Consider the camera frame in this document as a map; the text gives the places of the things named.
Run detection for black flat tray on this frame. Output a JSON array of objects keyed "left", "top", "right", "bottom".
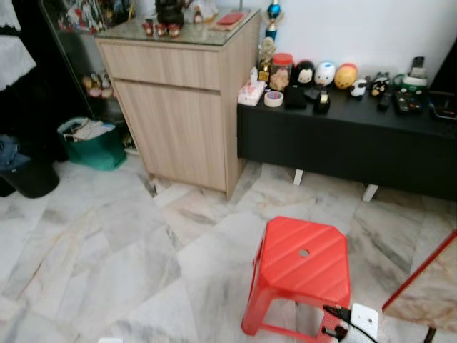
[{"left": 428, "top": 91, "right": 457, "bottom": 121}]

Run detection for large black remote control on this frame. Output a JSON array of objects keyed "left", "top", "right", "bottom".
[{"left": 395, "top": 89, "right": 424, "bottom": 116}]

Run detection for black television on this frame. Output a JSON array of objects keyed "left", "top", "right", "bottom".
[{"left": 431, "top": 43, "right": 457, "bottom": 94}]

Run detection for small black remote control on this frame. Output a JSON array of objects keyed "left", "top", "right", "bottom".
[{"left": 378, "top": 91, "right": 393, "bottom": 112}]

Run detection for black yellow plush toy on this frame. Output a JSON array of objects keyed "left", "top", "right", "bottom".
[{"left": 369, "top": 71, "right": 392, "bottom": 98}]

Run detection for black low console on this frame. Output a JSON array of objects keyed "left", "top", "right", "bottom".
[{"left": 237, "top": 87, "right": 457, "bottom": 203}]

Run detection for marble table with red edge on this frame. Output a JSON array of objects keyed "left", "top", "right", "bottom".
[{"left": 382, "top": 230, "right": 457, "bottom": 334}]

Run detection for small white plush toy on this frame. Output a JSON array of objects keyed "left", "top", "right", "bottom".
[{"left": 350, "top": 77, "right": 369, "bottom": 99}]

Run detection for yellow round plush toy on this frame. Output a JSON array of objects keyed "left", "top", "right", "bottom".
[{"left": 334, "top": 63, "right": 359, "bottom": 91}]

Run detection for black tape dispenser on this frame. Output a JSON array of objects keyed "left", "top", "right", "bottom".
[{"left": 313, "top": 87, "right": 332, "bottom": 116}]

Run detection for white round plush toy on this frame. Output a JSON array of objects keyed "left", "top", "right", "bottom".
[{"left": 315, "top": 61, "right": 337, "bottom": 89}]

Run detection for red plastic stool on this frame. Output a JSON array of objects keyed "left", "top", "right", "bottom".
[{"left": 241, "top": 217, "right": 353, "bottom": 343}]

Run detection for black round plush toy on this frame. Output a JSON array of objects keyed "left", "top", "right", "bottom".
[{"left": 293, "top": 60, "right": 317, "bottom": 89}]

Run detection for white tape roll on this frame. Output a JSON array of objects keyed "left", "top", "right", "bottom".
[{"left": 263, "top": 90, "right": 285, "bottom": 109}]

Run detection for clear jar with red lid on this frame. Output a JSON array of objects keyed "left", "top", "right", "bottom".
[{"left": 270, "top": 53, "right": 295, "bottom": 92}]

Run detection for pink white tissue box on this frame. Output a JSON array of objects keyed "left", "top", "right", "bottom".
[{"left": 238, "top": 68, "right": 267, "bottom": 107}]

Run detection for gold trophy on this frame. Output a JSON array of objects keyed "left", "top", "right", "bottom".
[{"left": 257, "top": 36, "right": 278, "bottom": 84}]

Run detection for blue trophy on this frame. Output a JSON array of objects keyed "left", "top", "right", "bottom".
[{"left": 266, "top": 0, "right": 283, "bottom": 41}]

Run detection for red flat booklet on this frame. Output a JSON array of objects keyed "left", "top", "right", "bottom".
[{"left": 216, "top": 12, "right": 246, "bottom": 28}]

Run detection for light wooden cabinet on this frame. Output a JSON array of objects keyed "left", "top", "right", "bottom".
[{"left": 95, "top": 11, "right": 262, "bottom": 200}]

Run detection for dark statue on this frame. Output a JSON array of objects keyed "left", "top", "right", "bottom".
[{"left": 155, "top": 0, "right": 189, "bottom": 29}]

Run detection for red small figurines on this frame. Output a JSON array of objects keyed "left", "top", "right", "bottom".
[{"left": 142, "top": 20, "right": 181, "bottom": 39}]

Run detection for green bag with papers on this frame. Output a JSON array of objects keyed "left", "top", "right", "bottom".
[{"left": 57, "top": 117, "right": 129, "bottom": 172}]

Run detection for glass display cabinet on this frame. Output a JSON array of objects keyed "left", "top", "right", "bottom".
[{"left": 39, "top": 0, "right": 138, "bottom": 152}]

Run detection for black waste bin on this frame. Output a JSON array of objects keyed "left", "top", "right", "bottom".
[{"left": 0, "top": 136, "right": 61, "bottom": 199}]

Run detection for white lace cloth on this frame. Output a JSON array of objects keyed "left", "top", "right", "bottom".
[{"left": 0, "top": 32, "right": 37, "bottom": 91}]

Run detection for cordless phone on green base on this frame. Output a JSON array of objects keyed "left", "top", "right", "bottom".
[{"left": 394, "top": 56, "right": 430, "bottom": 91}]

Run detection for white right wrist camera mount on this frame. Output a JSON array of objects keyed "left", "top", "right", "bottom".
[{"left": 348, "top": 304, "right": 380, "bottom": 343}]

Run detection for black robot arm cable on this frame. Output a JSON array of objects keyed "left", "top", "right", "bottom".
[{"left": 321, "top": 305, "right": 377, "bottom": 343}]

